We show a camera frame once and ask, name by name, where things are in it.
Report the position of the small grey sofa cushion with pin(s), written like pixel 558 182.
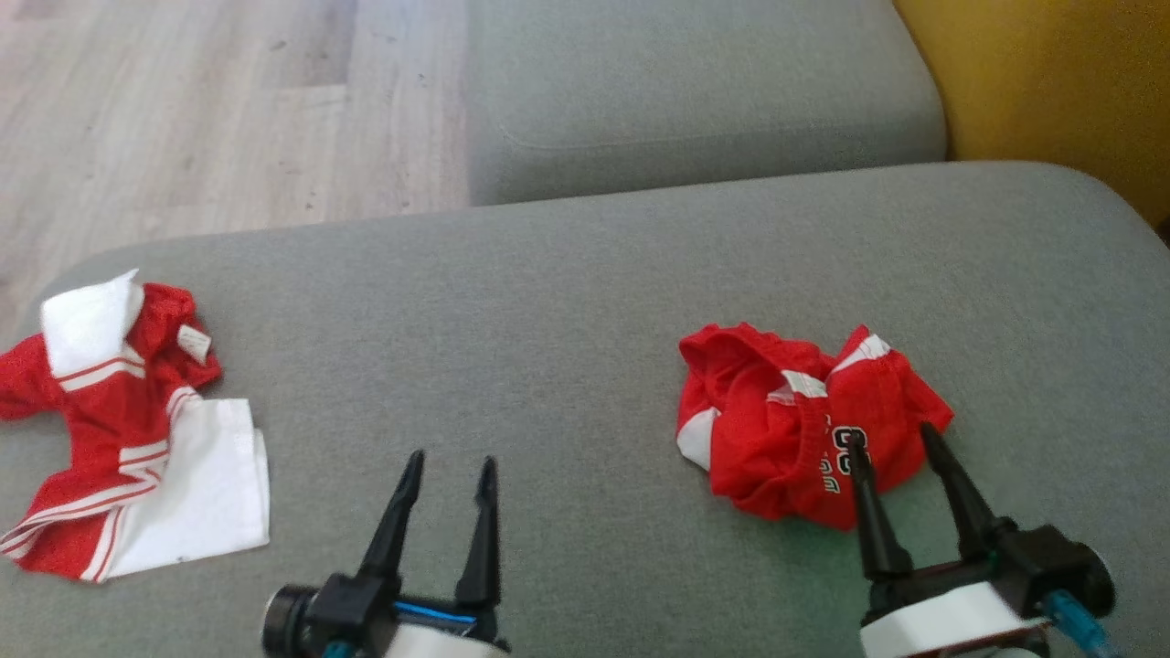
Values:
pixel 695 91

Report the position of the red white striped jersey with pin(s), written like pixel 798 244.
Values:
pixel 110 429

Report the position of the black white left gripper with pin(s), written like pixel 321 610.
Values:
pixel 366 612

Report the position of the large grey sofa seat cushion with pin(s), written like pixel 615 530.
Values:
pixel 512 347

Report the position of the red jersey with white trim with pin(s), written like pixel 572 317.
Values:
pixel 768 439

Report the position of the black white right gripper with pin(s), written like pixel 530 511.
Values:
pixel 951 617

